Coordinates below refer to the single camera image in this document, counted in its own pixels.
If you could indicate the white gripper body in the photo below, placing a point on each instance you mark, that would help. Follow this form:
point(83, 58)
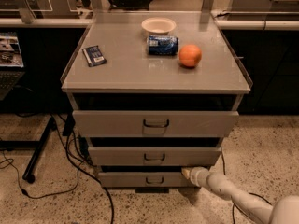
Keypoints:
point(197, 175)

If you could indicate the grey bottom drawer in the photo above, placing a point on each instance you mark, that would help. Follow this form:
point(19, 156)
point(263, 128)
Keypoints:
point(143, 179)

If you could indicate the grey drawer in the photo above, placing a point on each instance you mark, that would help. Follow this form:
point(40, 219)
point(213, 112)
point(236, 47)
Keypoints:
point(155, 123)
point(154, 156)
point(143, 179)

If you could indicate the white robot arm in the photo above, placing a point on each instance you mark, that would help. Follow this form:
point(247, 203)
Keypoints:
point(285, 211)

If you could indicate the grey drawer cabinet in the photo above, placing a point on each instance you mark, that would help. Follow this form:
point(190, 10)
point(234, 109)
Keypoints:
point(134, 80)

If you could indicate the grey middle drawer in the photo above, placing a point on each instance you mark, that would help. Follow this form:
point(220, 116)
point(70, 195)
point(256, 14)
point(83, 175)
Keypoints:
point(154, 156)

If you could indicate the grey top drawer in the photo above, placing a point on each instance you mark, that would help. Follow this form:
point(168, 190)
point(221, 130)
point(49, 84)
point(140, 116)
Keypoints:
point(155, 123)

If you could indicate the orange fruit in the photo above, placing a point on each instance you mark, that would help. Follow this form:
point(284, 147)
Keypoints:
point(190, 55)

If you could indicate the blue soda can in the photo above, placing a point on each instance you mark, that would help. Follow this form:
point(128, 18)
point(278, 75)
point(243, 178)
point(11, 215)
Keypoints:
point(162, 45)

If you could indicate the black table leg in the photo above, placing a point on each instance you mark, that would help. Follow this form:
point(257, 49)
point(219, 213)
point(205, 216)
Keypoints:
point(28, 174)

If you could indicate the black laptop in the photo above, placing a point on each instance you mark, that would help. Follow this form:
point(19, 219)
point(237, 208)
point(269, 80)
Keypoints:
point(12, 67)

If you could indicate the white rail right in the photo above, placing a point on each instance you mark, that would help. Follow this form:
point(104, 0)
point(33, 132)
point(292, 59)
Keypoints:
point(259, 25)

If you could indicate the white rail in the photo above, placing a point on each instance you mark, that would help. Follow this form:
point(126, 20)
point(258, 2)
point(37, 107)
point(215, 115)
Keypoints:
point(259, 25)
point(49, 23)

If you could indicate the white rail left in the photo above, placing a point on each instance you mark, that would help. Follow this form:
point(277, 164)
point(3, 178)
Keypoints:
point(49, 23)

